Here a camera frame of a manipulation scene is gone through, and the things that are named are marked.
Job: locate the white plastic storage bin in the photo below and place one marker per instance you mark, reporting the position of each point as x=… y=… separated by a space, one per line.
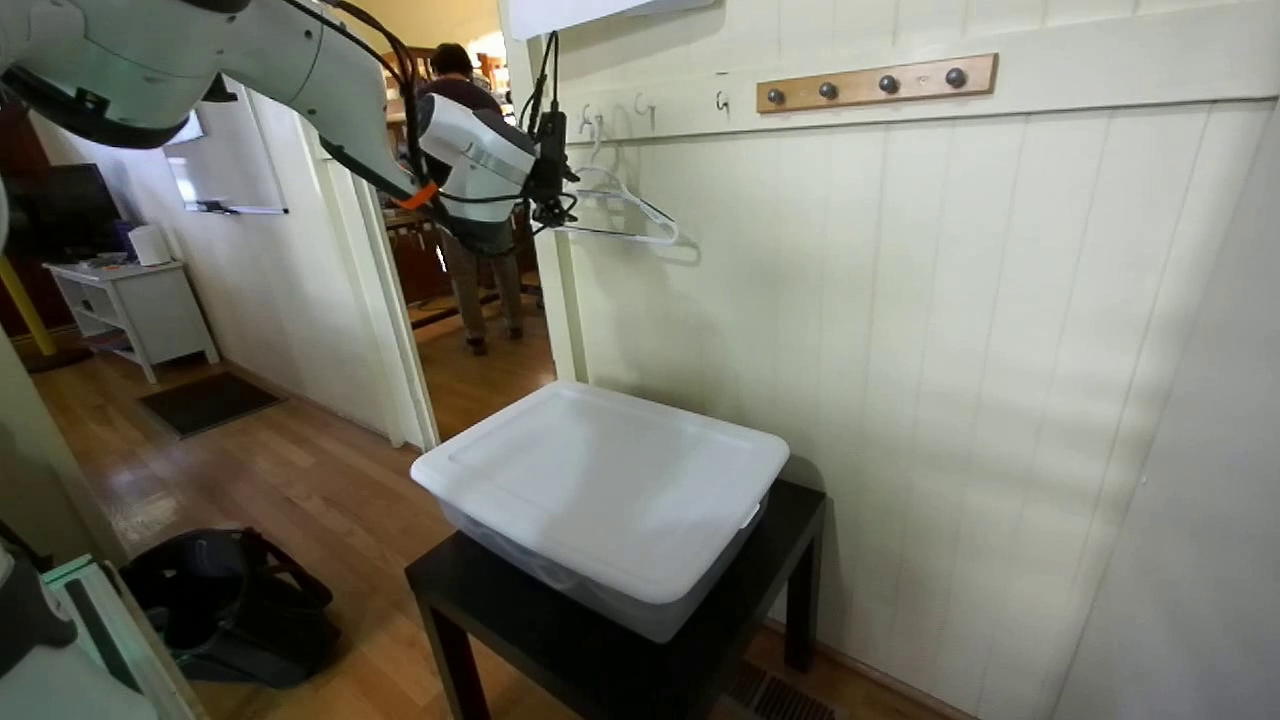
x=600 y=484

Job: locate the wooden peg rack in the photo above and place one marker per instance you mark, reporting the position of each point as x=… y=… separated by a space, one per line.
x=923 y=80

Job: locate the white board panel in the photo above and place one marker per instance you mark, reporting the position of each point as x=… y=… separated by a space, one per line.
x=235 y=167

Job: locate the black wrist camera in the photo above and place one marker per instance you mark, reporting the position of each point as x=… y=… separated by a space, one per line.
x=549 y=128

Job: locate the white plastic clothes hanger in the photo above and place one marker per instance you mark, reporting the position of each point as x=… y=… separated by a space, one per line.
x=655 y=231

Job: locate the white box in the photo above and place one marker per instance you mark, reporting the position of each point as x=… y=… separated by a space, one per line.
x=153 y=246

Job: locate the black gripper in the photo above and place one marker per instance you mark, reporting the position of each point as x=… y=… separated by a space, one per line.
x=549 y=194

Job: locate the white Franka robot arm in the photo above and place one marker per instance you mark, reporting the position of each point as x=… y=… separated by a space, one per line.
x=163 y=62

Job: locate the dark door mat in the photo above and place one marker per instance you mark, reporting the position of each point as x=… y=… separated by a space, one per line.
x=208 y=401

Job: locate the small white dresser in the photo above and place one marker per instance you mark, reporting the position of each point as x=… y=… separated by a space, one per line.
x=142 y=313

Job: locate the black monitor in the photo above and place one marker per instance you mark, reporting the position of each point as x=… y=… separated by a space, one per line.
x=63 y=212

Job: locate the yellow post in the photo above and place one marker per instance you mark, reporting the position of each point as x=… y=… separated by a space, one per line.
x=26 y=308

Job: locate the black side table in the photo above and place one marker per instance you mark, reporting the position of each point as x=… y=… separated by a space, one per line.
x=561 y=652

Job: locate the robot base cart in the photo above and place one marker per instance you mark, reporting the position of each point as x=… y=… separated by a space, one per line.
x=94 y=652

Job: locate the person in dark clothes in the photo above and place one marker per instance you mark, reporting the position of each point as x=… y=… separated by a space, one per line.
x=480 y=265

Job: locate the black bag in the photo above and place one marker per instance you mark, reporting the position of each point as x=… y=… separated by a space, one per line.
x=235 y=604

